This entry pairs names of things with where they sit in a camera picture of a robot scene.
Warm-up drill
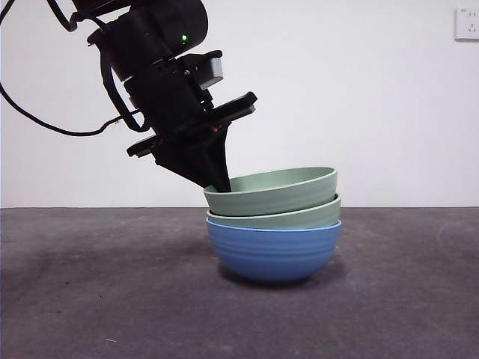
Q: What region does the green ribbed bowl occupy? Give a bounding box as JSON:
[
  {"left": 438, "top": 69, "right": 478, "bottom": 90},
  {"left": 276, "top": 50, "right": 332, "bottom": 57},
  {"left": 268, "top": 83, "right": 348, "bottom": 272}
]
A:
[
  {"left": 206, "top": 193, "right": 342, "bottom": 230},
  {"left": 203, "top": 166, "right": 339, "bottom": 218}
]

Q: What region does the blue ribbed bowl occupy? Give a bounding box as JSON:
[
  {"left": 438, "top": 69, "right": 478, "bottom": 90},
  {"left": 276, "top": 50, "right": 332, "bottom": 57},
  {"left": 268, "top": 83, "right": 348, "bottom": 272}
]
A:
[{"left": 205, "top": 218, "right": 343, "bottom": 283}]

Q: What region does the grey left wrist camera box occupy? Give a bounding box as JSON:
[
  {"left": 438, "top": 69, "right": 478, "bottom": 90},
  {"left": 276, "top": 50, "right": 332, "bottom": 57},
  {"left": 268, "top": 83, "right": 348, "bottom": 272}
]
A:
[{"left": 197, "top": 55, "right": 226, "bottom": 90}]

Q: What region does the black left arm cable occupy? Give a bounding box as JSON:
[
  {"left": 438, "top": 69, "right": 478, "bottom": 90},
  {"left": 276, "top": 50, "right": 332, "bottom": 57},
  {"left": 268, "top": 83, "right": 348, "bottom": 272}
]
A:
[{"left": 0, "top": 0, "right": 149, "bottom": 136}]

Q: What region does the white wall socket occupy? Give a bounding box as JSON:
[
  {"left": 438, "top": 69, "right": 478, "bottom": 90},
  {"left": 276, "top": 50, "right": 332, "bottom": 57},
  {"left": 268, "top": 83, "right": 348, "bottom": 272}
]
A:
[{"left": 454, "top": 6, "right": 479, "bottom": 43}]

